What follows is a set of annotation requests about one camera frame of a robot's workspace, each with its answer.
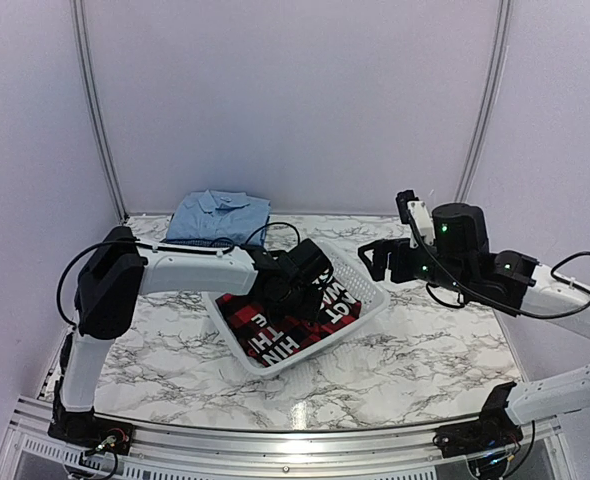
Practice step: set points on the red black plaid shirt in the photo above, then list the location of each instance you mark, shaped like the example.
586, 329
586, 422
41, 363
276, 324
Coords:
270, 341

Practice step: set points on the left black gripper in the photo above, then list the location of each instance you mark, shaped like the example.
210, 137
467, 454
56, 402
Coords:
308, 311

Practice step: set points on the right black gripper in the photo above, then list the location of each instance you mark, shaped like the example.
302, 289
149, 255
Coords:
383, 249

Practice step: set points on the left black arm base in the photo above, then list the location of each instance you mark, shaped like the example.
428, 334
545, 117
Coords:
95, 434

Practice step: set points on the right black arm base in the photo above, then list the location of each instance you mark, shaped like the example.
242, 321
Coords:
491, 429

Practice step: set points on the right aluminium corner post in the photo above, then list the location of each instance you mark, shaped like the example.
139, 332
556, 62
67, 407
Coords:
489, 97

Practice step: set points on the blue checked folded shirt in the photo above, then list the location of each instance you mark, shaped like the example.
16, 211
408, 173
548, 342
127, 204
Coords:
220, 242

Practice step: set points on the white plastic basket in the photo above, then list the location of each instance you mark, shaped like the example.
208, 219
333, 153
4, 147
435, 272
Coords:
346, 271

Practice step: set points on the light blue folded shirt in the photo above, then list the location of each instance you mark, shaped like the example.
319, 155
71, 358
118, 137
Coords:
211, 214

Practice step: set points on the aluminium corner post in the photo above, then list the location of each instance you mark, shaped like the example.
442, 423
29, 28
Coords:
92, 98
489, 97

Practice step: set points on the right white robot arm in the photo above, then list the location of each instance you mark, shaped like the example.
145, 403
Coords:
449, 248

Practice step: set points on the left aluminium corner post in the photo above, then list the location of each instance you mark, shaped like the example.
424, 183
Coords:
92, 98

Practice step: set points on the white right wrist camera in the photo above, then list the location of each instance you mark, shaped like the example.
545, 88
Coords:
413, 212

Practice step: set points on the aluminium front rail frame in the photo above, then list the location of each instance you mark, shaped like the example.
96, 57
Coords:
165, 451

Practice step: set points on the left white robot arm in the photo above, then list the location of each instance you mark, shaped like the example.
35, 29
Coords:
121, 268

